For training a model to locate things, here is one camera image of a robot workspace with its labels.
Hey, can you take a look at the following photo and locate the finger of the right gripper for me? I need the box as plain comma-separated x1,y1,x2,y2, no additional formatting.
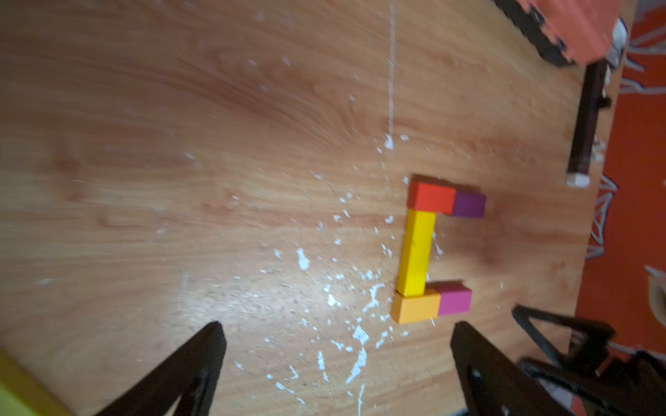
512,305,616,372
519,355,665,415

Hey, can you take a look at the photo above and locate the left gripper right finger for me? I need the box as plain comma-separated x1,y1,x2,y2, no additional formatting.
450,322,570,415

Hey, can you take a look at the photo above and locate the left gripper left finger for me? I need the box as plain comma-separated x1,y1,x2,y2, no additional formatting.
99,322,227,415

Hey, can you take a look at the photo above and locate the magenta block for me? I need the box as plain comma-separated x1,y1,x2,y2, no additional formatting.
430,282,473,317

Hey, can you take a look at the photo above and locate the orange yellow block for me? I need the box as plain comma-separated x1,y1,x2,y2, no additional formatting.
390,289,442,324

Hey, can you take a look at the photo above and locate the yellow long block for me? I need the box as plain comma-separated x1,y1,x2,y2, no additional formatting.
396,209,436,297
1,350,72,416

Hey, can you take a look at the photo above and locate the purple block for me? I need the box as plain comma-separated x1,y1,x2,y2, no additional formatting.
453,192,487,218

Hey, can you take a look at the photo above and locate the short red block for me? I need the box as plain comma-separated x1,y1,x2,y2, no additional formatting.
408,181,456,215

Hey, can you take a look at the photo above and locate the yellow long block front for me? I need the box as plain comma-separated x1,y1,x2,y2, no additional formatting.
1,350,72,416

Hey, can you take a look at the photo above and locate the black strip tool with white end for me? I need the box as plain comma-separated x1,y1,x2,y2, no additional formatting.
565,20,628,188

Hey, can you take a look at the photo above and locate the red plastic tool case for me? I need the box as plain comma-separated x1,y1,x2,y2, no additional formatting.
494,0,628,69

